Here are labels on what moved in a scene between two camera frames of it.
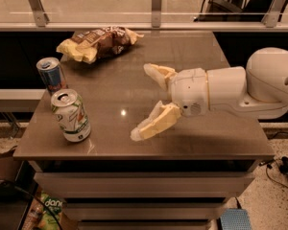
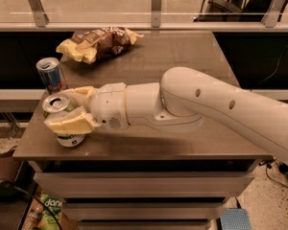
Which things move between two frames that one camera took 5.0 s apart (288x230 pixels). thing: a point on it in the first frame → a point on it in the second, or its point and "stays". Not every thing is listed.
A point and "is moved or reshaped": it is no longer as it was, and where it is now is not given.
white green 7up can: [71, 114] is moved or reshaped
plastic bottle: [35, 215] stays
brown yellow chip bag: [89, 45] stays
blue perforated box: [235, 218] stays
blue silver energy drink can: [52, 73] stays
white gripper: [189, 91] → [109, 107]
